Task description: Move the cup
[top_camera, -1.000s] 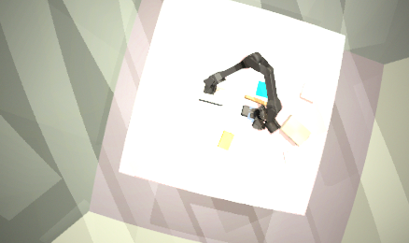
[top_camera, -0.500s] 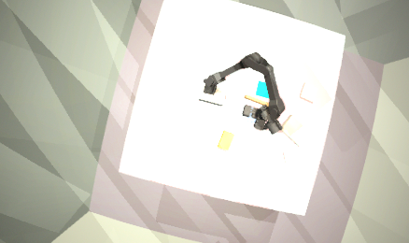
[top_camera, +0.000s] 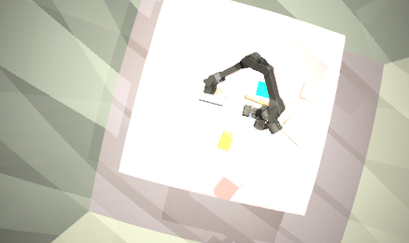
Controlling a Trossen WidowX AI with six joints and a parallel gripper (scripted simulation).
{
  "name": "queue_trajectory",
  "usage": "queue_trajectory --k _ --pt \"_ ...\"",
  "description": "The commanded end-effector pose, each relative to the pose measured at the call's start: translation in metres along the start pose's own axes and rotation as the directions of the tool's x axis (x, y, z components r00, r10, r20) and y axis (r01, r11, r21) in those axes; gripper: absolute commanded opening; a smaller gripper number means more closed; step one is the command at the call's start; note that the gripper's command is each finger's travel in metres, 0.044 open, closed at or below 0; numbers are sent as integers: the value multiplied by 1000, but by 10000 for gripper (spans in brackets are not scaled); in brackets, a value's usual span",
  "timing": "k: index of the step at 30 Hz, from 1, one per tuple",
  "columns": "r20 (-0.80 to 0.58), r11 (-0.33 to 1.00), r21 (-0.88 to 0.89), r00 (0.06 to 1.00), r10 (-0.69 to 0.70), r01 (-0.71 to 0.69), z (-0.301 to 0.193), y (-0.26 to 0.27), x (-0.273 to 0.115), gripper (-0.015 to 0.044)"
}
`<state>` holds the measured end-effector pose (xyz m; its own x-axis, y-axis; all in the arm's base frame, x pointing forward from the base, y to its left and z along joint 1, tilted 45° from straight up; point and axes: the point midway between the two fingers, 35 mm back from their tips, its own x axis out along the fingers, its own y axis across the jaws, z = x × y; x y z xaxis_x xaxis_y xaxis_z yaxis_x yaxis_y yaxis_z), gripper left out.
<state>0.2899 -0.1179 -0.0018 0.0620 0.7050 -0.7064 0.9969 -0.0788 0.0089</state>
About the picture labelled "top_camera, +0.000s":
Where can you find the yellow block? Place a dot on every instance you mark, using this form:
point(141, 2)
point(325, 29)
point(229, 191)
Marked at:
point(226, 140)

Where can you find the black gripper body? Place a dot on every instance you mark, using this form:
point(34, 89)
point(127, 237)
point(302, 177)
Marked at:
point(247, 111)

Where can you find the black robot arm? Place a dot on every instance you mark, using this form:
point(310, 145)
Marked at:
point(276, 104)

